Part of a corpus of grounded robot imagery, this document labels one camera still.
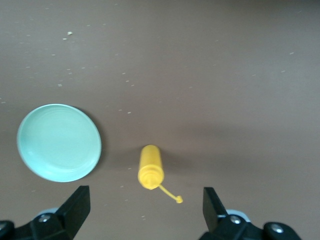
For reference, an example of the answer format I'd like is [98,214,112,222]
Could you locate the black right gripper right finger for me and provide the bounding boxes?
[202,186,301,240]

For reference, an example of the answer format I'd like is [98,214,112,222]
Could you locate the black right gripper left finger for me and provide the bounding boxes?
[0,185,91,240]

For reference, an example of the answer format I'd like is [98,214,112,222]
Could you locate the yellow mustard squeeze bottle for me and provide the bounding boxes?
[137,144,184,205]

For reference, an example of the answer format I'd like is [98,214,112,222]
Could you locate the pale green plate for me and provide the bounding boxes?
[16,103,103,183]

